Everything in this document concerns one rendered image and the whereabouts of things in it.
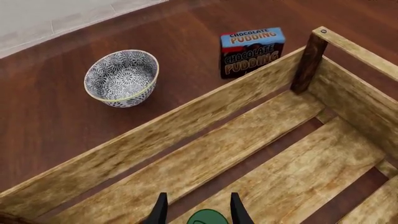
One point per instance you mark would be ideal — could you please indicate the black-and-white patterned bowl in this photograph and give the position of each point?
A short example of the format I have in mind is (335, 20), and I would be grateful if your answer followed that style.
(122, 78)

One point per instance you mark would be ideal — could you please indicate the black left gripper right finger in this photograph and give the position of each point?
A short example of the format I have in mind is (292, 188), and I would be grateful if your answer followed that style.
(238, 212)

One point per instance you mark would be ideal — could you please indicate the wooden slat tray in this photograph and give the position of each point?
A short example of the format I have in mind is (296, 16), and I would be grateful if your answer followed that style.
(236, 149)

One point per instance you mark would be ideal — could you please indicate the chocolate pudding box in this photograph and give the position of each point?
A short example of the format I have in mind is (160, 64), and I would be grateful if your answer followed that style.
(251, 54)

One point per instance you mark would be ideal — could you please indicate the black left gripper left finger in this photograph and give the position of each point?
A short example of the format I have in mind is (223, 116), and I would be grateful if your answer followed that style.
(160, 212)

